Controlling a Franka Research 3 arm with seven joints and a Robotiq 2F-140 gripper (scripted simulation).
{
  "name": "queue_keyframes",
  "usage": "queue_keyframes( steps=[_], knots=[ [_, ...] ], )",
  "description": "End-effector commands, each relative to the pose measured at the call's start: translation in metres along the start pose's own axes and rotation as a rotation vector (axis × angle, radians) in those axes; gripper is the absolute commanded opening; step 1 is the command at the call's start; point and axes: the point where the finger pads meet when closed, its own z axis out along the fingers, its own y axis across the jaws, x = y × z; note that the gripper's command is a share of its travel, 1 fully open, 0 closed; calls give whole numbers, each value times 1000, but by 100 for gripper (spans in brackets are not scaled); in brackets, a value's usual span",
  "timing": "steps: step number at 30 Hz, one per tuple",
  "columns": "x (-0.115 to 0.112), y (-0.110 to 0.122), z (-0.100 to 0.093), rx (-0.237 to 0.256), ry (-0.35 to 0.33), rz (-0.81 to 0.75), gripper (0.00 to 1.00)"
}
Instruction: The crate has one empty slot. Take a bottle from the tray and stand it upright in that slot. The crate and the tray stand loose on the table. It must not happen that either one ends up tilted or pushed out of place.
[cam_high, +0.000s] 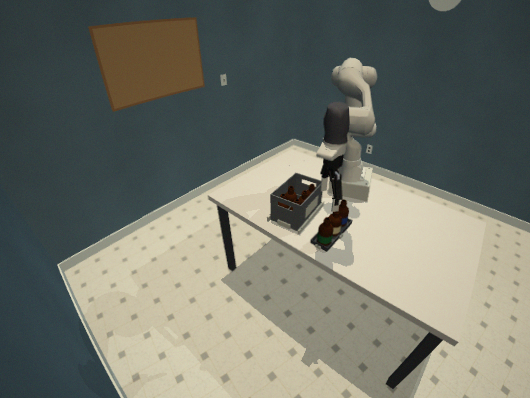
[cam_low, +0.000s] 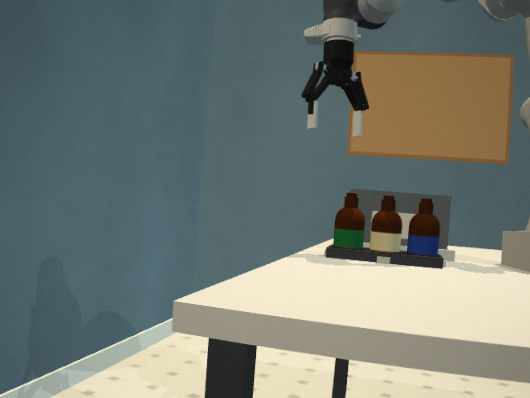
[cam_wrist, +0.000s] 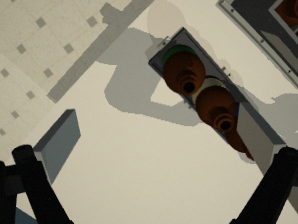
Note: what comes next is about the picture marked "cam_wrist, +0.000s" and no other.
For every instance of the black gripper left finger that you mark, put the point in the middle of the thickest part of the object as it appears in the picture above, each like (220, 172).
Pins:
(51, 152)

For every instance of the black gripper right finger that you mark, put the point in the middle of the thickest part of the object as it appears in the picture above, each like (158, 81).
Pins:
(280, 174)

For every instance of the brown bottle with blue label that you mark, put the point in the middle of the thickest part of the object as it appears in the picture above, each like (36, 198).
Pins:
(234, 138)

